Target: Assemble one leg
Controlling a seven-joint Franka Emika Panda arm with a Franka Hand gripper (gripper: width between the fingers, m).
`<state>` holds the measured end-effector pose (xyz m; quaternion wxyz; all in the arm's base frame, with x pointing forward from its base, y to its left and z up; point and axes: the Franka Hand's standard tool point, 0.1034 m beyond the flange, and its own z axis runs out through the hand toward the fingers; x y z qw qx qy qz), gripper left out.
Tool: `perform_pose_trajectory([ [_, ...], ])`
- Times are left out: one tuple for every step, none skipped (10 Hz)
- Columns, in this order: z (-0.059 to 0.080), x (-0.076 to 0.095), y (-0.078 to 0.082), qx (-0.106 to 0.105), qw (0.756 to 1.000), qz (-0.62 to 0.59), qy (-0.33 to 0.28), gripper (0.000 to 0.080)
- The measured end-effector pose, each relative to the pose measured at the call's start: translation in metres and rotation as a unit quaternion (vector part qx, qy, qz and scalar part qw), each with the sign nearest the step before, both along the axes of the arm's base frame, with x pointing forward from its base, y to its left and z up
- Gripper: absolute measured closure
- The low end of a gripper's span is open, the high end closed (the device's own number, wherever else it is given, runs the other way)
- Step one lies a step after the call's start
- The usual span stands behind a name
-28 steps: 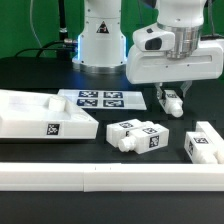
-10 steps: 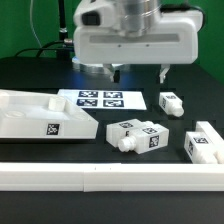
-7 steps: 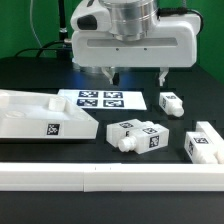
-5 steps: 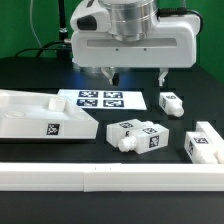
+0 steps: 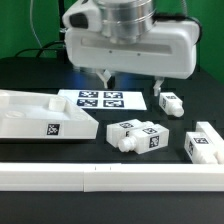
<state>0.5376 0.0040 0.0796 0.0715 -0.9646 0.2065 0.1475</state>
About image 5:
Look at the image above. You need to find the white square tabletop part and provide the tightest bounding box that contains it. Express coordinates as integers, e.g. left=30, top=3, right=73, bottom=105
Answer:
left=0, top=90, right=98, bottom=140

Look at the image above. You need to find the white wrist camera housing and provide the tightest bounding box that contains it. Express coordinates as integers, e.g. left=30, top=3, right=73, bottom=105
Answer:
left=62, top=0, right=102, bottom=32

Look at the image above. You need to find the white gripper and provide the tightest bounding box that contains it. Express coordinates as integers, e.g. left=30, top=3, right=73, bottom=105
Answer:
left=65, top=21, right=200, bottom=96

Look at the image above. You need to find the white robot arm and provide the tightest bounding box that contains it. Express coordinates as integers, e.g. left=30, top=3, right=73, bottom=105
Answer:
left=63, top=0, right=202, bottom=92

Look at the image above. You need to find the white L-shaped obstacle fence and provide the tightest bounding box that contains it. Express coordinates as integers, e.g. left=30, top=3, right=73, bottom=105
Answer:
left=0, top=120, right=224, bottom=193

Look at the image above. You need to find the white sheet with tags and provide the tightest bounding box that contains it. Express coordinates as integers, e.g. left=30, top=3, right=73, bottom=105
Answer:
left=58, top=89, right=147, bottom=110

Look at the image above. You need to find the black vertical pole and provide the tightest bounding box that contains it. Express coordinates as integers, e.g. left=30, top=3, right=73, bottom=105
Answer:
left=57, top=0, right=68, bottom=62

